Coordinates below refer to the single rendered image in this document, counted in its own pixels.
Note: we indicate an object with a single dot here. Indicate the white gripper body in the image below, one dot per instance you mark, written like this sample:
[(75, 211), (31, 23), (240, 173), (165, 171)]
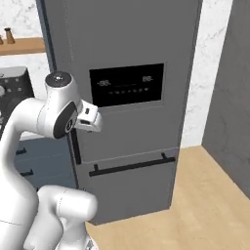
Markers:
[(96, 125)]

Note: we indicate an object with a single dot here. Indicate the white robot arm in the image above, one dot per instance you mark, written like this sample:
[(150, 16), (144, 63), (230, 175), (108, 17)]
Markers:
[(19, 169)]

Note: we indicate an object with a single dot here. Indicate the grey fridge drawer front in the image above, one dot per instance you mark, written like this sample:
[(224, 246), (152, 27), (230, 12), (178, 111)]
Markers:
[(130, 192)]

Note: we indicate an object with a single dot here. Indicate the grey fridge door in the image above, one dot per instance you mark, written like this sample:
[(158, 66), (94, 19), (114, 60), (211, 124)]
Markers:
[(136, 42)]

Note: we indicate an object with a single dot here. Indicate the grey fridge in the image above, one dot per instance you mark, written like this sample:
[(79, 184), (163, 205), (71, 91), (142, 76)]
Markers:
[(130, 39)]

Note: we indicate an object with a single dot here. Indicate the blue drawer front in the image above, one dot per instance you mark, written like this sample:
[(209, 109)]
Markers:
[(52, 175), (45, 149)]

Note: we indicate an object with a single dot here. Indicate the black kitchen appliance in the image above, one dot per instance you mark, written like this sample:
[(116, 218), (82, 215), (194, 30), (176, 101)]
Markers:
[(16, 84)]

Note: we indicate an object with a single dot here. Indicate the brown pepper shaker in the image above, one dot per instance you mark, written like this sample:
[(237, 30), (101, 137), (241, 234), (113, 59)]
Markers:
[(9, 36), (1, 40)]

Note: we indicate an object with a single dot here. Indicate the wooden wall shelf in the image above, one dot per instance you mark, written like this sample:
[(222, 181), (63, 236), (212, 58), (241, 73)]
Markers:
[(22, 45)]

